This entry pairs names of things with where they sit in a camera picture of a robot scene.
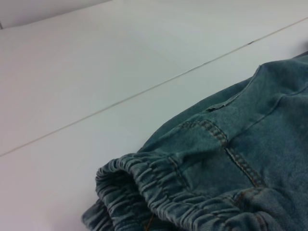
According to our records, blue denim shorts with embroidery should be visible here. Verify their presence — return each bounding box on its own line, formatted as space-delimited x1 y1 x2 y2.
81 53 308 231

